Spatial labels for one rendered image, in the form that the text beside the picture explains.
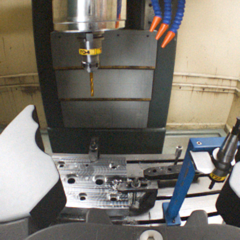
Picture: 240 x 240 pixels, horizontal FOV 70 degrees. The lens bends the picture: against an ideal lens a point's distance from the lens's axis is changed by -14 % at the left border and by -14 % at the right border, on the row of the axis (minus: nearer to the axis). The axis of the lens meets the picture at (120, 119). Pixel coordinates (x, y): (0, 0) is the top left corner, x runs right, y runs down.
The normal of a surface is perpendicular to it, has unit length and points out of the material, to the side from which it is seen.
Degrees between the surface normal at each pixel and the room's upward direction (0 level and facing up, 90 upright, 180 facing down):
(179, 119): 90
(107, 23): 90
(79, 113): 90
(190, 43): 90
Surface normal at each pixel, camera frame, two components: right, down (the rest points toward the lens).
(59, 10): -0.58, 0.43
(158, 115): 0.02, 0.53
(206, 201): 0.01, -0.85
